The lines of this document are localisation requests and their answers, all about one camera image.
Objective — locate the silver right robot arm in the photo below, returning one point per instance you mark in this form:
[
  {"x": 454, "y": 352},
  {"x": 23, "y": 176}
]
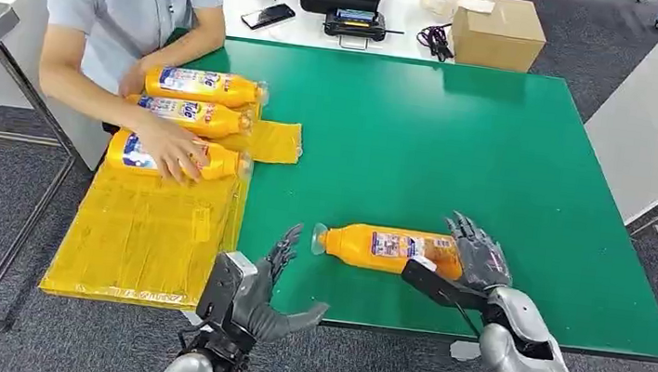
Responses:
[{"x": 531, "y": 369}]

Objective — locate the green table mat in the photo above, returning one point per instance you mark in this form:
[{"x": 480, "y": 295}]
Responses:
[{"x": 519, "y": 200}]

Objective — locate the black handheld controller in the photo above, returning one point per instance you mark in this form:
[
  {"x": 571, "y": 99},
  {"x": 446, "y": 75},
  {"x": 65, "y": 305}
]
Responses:
[{"x": 354, "y": 26}]

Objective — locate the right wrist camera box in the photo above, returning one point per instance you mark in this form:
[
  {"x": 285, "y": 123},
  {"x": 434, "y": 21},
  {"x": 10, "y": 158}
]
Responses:
[{"x": 435, "y": 286}]

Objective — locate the orange drink bottle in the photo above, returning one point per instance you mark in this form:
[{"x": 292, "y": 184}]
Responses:
[
  {"x": 353, "y": 246},
  {"x": 228, "y": 91},
  {"x": 223, "y": 163},
  {"x": 212, "y": 122}
]

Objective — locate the person's right hand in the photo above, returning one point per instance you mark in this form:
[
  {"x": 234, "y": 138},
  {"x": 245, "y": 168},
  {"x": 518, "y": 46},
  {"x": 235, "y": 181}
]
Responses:
[{"x": 172, "y": 151}]

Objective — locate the yellow plastic sheet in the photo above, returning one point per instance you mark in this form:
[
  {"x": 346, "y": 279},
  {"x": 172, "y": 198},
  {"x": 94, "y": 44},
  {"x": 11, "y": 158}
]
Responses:
[{"x": 137, "y": 237}]

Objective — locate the white table with items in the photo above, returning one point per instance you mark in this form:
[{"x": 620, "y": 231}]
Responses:
[{"x": 407, "y": 14}]

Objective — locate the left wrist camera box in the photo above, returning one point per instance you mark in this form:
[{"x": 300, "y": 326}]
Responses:
[{"x": 224, "y": 290}]

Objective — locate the black smartphone with reflective screen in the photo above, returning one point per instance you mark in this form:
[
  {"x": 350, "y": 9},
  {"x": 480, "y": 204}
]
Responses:
[{"x": 268, "y": 16}]

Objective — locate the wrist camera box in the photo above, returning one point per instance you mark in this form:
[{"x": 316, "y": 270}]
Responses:
[
  {"x": 224, "y": 290},
  {"x": 435, "y": 286}
]

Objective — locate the white paper slip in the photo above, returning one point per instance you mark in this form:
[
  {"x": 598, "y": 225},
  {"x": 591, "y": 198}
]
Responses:
[{"x": 477, "y": 5}]

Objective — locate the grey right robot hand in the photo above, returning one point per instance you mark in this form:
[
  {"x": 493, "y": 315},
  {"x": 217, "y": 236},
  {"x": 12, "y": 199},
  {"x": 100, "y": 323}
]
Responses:
[{"x": 481, "y": 264}]

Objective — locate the brown cardboard box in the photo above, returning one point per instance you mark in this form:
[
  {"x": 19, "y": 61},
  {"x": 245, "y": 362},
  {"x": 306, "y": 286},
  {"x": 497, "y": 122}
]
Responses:
[{"x": 497, "y": 39}]

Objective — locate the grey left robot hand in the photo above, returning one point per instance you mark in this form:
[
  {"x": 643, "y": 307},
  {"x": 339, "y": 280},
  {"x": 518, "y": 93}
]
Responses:
[{"x": 259, "y": 307}]

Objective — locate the person's left hand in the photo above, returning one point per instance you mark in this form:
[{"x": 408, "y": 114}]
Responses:
[{"x": 132, "y": 78}]

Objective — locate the person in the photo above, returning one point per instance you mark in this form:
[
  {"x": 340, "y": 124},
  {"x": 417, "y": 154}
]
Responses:
[{"x": 113, "y": 11}]

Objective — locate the clear plastic bag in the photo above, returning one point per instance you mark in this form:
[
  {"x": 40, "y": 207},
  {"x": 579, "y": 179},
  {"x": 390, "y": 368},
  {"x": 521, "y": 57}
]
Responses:
[{"x": 438, "y": 5}]

